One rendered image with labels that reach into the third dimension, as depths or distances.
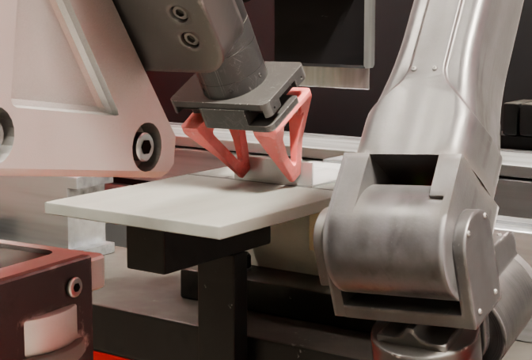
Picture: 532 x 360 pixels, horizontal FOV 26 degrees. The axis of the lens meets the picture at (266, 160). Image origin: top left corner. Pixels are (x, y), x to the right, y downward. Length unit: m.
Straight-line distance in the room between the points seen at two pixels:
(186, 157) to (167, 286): 0.37
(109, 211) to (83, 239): 0.42
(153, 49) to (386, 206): 0.24
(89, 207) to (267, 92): 0.17
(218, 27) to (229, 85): 0.59
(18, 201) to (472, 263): 0.85
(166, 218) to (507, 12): 0.33
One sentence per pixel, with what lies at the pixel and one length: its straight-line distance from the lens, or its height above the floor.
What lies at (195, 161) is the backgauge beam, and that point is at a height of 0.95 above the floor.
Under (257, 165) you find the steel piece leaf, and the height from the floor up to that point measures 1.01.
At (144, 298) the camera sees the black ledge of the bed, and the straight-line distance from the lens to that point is 1.13.
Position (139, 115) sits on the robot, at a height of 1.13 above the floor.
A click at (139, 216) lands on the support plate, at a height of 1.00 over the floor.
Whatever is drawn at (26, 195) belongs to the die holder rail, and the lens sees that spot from 1.34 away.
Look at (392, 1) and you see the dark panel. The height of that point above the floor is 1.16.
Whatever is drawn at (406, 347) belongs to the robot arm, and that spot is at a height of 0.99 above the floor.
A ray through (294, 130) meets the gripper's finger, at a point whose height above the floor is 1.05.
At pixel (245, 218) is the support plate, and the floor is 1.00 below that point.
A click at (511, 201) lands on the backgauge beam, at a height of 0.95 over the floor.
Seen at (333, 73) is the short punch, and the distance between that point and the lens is 1.09.
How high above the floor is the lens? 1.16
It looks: 8 degrees down
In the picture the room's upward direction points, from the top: straight up
